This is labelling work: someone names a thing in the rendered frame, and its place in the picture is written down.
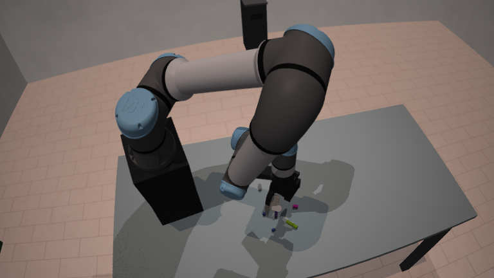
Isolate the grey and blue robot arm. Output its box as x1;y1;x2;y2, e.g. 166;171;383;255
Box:
115;24;334;200

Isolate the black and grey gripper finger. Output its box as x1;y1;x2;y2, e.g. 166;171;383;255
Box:
265;188;282;217

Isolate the olive green rectangular rod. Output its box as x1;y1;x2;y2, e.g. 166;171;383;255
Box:
286;220;298;229

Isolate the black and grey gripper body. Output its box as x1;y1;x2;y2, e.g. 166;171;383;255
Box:
270;170;301;202

